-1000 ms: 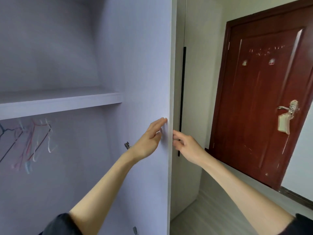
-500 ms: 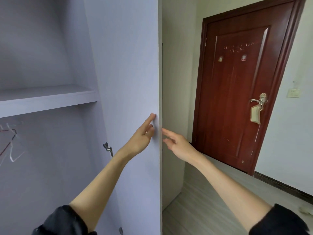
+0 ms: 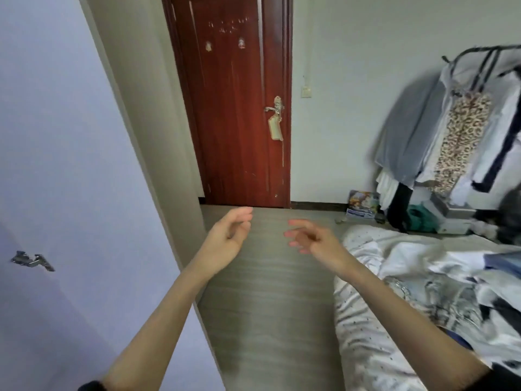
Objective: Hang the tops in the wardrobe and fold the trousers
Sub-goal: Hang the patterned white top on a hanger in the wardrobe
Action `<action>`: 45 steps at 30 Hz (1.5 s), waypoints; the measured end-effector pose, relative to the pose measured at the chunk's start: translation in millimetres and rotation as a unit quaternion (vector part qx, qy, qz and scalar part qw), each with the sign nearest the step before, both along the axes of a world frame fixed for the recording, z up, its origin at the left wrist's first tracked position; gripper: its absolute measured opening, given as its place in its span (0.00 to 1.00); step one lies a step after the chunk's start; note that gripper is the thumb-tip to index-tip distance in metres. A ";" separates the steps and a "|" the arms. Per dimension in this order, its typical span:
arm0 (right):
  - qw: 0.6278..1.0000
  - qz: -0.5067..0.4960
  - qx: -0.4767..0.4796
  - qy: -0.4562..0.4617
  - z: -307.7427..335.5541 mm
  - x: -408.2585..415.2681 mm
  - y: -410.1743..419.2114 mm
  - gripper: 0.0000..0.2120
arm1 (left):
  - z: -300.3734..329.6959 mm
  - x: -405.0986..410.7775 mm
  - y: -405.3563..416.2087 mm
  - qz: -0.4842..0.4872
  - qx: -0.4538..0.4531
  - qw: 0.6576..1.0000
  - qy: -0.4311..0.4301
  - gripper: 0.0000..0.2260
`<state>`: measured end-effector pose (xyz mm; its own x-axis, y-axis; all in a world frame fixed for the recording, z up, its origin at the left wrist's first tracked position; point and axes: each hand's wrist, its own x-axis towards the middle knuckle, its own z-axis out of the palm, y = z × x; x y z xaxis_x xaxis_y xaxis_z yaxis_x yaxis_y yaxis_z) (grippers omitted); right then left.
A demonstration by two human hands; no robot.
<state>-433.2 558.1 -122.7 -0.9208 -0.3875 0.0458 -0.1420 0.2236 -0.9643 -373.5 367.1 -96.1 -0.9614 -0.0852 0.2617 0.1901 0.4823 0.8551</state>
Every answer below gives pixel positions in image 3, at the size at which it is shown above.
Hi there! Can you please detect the person's right hand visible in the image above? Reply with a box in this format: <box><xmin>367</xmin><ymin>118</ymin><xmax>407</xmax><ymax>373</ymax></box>
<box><xmin>284</xmin><ymin>219</ymin><xmax>357</xmax><ymax>278</ymax></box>

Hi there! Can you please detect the person's left hand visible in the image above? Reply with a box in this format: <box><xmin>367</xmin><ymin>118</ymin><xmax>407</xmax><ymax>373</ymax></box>
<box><xmin>202</xmin><ymin>207</ymin><xmax>254</xmax><ymax>278</ymax></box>

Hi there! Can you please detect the person's left forearm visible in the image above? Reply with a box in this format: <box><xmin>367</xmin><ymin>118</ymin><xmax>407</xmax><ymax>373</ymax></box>
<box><xmin>100</xmin><ymin>258</ymin><xmax>218</xmax><ymax>391</ymax></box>

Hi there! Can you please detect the person's right forearm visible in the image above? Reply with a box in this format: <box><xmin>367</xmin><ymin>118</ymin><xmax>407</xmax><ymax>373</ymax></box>
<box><xmin>336</xmin><ymin>262</ymin><xmax>491</xmax><ymax>391</ymax></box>

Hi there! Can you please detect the colourful printed box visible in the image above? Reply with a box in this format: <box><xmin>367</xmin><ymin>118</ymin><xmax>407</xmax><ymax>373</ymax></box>
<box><xmin>345</xmin><ymin>190</ymin><xmax>382</xmax><ymax>220</ymax></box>

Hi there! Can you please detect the cream hanging door tag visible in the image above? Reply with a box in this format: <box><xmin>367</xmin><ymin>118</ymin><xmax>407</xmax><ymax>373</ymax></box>
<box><xmin>267</xmin><ymin>115</ymin><xmax>284</xmax><ymax>142</ymax></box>

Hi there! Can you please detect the white hanging garment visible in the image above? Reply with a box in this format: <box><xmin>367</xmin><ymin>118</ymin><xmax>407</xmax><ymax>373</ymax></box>
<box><xmin>375</xmin><ymin>168</ymin><xmax>404</xmax><ymax>211</ymax></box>

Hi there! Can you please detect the red-brown wooden door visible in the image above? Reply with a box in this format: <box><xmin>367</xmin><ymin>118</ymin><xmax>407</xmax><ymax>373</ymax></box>
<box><xmin>161</xmin><ymin>0</ymin><xmax>294</xmax><ymax>209</ymax></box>

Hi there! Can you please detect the black hanging garment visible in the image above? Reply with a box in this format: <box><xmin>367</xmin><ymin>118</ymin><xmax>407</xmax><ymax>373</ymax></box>
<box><xmin>386</xmin><ymin>182</ymin><xmax>414</xmax><ymax>233</ymax></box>

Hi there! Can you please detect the green bag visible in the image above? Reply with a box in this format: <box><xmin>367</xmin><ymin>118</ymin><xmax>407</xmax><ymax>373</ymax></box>
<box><xmin>407</xmin><ymin>204</ymin><xmax>437</xmax><ymax>234</ymax></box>

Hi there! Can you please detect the grey and white box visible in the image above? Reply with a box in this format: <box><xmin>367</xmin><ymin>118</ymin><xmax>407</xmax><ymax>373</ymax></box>
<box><xmin>422</xmin><ymin>193</ymin><xmax>478</xmax><ymax>235</ymax></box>

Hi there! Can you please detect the grey hanging garment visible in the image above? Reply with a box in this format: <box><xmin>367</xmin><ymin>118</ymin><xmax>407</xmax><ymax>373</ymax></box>
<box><xmin>374</xmin><ymin>68</ymin><xmax>450</xmax><ymax>188</ymax></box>

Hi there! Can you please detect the white printed cloth pile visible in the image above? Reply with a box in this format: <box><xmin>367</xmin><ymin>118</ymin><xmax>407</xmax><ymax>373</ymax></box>
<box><xmin>379</xmin><ymin>240</ymin><xmax>521</xmax><ymax>371</ymax></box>

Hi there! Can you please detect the leopard print hanging garment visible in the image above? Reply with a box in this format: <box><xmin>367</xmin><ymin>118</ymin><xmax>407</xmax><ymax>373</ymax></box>
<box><xmin>433</xmin><ymin>92</ymin><xmax>494</xmax><ymax>197</ymax></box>

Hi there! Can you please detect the white panel door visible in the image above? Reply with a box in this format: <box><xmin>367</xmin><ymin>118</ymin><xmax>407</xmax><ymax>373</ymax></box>
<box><xmin>0</xmin><ymin>0</ymin><xmax>225</xmax><ymax>391</ymax></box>

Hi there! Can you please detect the white garment with black stripes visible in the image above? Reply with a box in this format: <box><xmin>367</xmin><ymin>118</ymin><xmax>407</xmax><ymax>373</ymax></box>
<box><xmin>446</xmin><ymin>48</ymin><xmax>521</xmax><ymax>210</ymax></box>

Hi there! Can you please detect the black clothes rack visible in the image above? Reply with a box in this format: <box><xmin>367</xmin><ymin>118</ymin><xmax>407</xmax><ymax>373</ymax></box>
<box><xmin>441</xmin><ymin>44</ymin><xmax>521</xmax><ymax>78</ymax></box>

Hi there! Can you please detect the silver lever door handle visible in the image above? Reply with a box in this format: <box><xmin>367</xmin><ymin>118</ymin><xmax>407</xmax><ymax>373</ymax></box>
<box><xmin>264</xmin><ymin>96</ymin><xmax>285</xmax><ymax>122</ymax></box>

